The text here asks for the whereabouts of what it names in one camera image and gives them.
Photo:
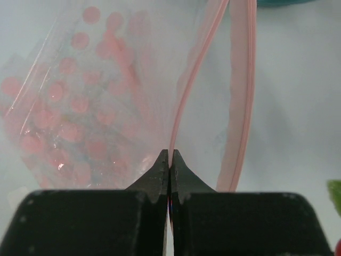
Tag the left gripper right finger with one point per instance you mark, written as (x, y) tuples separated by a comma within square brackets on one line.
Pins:
[(206, 222)]

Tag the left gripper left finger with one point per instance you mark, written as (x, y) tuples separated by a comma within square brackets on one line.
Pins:
[(94, 222)]

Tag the clear zip bag pink zipper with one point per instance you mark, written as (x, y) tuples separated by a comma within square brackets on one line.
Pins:
[(195, 69)]

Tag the pink dotted zip bag stack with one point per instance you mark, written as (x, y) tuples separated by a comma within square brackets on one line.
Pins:
[(71, 111)]

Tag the teal plastic food tray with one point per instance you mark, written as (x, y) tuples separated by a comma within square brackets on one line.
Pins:
[(280, 3)]

